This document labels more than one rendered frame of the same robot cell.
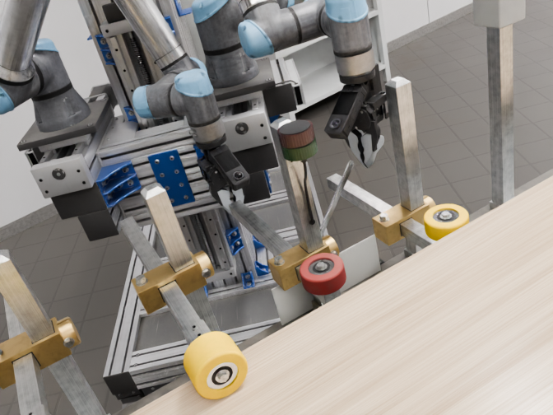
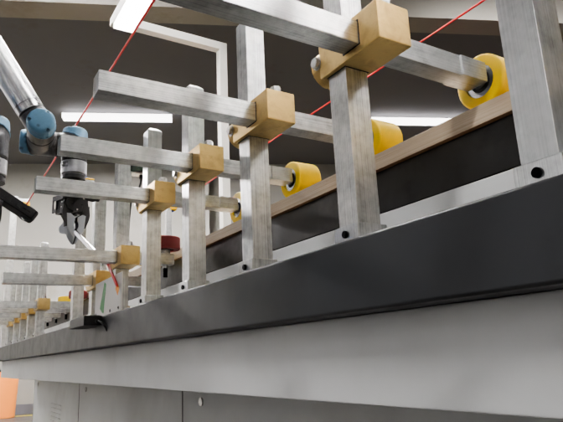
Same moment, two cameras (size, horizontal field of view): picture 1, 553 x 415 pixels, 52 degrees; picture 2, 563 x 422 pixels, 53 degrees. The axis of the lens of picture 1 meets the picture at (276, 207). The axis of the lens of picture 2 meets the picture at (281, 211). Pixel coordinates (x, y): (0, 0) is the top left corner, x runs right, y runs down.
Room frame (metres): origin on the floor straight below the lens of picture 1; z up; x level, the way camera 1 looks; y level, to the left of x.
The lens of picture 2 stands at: (0.79, 1.52, 0.58)
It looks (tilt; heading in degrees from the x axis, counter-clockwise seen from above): 14 degrees up; 258
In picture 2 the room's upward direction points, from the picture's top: 3 degrees counter-clockwise
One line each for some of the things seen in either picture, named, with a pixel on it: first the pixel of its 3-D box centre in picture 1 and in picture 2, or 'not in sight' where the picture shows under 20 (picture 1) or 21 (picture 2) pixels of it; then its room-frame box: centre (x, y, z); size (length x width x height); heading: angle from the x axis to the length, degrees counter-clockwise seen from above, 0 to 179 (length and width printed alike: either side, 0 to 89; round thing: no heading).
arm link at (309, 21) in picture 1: (318, 17); (39, 141); (1.16, -0.18, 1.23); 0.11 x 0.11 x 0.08; 13
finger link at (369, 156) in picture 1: (375, 145); (74, 230); (1.06, -0.24, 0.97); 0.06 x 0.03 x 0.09; 130
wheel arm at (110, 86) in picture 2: not in sight; (257, 115); (0.65, 0.70, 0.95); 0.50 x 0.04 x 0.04; 20
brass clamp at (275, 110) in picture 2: not in sight; (260, 121); (0.64, 0.68, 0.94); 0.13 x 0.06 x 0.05; 110
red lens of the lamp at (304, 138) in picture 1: (295, 133); not in sight; (0.87, -0.06, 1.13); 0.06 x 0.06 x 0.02
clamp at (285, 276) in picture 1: (305, 261); (124, 259); (0.90, -0.03, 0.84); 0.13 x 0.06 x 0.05; 110
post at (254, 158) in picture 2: not in sight; (254, 151); (0.65, 0.66, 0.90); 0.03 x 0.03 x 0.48; 20
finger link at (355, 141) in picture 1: (363, 143); (65, 229); (1.08, -0.22, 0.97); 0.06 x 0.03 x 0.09; 130
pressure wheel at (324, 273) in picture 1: (326, 288); (165, 256); (0.79, -0.05, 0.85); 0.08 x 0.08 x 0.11
